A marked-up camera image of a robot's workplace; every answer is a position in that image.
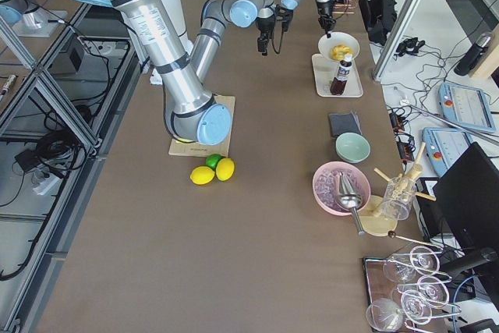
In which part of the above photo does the grey folded cloth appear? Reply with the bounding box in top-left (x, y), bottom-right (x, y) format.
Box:
top-left (328, 112), bottom-right (362, 138)

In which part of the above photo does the wooden cutting board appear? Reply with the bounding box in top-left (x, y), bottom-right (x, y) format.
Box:
top-left (168, 95), bottom-right (235, 158)

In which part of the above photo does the yellow lemon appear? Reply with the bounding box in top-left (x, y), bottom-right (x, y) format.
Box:
top-left (215, 158), bottom-right (235, 181)
top-left (189, 165), bottom-right (215, 186)

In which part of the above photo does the yellow lemon left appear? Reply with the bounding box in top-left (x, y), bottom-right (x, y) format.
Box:
top-left (189, 165), bottom-right (215, 186)

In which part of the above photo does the white rectangular tray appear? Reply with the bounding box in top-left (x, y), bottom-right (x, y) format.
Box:
top-left (311, 53), bottom-right (364, 98)

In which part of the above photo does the black water bottle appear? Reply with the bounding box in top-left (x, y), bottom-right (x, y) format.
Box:
top-left (454, 32), bottom-right (493, 76)

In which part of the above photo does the green lime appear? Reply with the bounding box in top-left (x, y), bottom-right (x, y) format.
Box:
top-left (205, 154), bottom-right (223, 170)

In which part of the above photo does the yellow lemon right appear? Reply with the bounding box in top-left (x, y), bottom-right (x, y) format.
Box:
top-left (215, 158), bottom-right (235, 181)

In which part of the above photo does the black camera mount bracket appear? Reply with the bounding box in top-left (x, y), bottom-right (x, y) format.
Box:
top-left (274, 5), bottom-right (293, 33)

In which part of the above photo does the mint green bowl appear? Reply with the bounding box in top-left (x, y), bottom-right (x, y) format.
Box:
top-left (335, 133), bottom-right (371, 164)

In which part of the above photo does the black laptop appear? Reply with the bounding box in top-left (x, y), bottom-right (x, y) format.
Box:
top-left (434, 143), bottom-right (498, 250)

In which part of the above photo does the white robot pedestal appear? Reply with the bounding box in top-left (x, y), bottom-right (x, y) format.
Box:
top-left (161, 0), bottom-right (193, 62)

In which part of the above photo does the blue teach pendant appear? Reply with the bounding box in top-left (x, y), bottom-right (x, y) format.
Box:
top-left (438, 82), bottom-right (496, 134)
top-left (422, 127), bottom-right (473, 177)

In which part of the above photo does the metal ice scoop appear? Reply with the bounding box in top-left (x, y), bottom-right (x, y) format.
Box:
top-left (335, 172), bottom-right (365, 236)

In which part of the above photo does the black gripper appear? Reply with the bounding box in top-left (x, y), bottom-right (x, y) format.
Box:
top-left (317, 0), bottom-right (334, 38)
top-left (256, 16), bottom-right (274, 56)

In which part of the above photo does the blue teach pendant upper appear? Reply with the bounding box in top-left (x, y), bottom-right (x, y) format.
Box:
top-left (438, 82), bottom-right (496, 134)

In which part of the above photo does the yellow glazed donut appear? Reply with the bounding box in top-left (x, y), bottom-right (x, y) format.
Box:
top-left (330, 44), bottom-right (352, 61)

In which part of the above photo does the clear glass mug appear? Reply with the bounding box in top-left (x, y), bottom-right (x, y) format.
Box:
top-left (380, 176), bottom-right (416, 221)

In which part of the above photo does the white round plate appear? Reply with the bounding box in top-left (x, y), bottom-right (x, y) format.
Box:
top-left (318, 32), bottom-right (360, 61)

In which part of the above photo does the pink bowl with ice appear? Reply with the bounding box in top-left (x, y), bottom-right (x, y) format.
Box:
top-left (313, 161), bottom-right (371, 216)

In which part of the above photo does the wooden cup stand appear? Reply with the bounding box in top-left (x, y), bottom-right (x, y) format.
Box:
top-left (360, 142), bottom-right (436, 236)

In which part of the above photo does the wine glass rack tray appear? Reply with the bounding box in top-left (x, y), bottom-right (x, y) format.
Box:
top-left (363, 244), bottom-right (461, 332)

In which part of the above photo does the dark sauce bottle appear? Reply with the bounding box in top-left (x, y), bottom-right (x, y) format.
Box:
top-left (330, 54), bottom-right (352, 95)

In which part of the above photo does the blue teach pendant lower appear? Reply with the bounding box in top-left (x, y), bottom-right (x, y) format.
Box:
top-left (422, 127), bottom-right (473, 177)

